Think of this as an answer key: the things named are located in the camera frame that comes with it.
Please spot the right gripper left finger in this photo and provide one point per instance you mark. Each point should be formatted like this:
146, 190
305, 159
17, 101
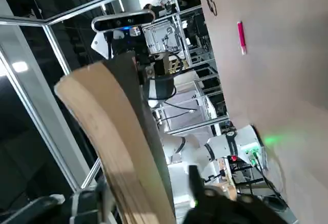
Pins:
84, 203

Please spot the dark book with hand picture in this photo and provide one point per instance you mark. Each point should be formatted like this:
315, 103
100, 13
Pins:
115, 131

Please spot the pink marker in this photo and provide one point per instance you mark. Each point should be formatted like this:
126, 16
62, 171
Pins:
242, 38

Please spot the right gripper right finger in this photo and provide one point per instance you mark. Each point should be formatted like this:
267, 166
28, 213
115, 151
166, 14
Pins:
217, 208

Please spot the aluminium cage frame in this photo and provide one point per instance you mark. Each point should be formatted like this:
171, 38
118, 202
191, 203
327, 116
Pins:
51, 29

